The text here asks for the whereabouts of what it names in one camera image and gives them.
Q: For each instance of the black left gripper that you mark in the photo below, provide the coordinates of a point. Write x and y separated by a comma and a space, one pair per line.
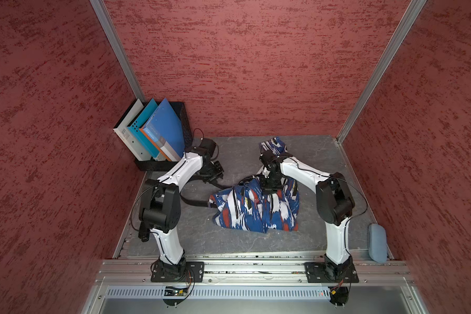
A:
218, 173

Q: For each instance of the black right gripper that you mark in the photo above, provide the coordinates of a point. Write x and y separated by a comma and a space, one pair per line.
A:
266, 188

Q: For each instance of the black leather belt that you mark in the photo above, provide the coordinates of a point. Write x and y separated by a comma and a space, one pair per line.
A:
202, 199

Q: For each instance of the blue white patterned trousers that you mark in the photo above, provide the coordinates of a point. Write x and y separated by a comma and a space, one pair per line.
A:
247, 207

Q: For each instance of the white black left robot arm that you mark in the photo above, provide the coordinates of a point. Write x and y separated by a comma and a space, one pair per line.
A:
160, 206

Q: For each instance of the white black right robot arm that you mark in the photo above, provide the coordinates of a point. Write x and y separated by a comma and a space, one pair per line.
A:
334, 202

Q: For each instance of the blue book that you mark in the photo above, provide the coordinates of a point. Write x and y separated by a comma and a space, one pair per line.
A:
165, 128

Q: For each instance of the black mesh file basket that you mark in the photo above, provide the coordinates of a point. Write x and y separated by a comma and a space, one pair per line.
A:
150, 165

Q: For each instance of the white book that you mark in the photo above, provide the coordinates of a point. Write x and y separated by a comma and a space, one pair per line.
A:
127, 137

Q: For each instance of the teal book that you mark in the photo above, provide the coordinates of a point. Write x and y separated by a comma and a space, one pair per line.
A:
136, 127

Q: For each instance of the small black remote device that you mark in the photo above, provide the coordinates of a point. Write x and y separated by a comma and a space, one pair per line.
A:
143, 232

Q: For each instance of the grey blue oval speaker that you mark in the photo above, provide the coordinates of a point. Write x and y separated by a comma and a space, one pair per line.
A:
377, 243

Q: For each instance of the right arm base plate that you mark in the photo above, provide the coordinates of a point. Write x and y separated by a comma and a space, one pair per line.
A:
328, 273

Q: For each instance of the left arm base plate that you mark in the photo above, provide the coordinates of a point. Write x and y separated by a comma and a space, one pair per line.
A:
191, 272

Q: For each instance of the aluminium front rail frame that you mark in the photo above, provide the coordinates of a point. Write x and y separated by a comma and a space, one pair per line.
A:
271, 276

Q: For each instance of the left aluminium corner post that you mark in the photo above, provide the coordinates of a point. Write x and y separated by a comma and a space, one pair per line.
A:
109, 29

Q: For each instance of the aluminium corner post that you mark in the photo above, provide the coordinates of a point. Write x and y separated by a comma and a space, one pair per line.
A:
109, 29
406, 22

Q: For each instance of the right aluminium corner post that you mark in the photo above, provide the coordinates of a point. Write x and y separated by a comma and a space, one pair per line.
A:
406, 22

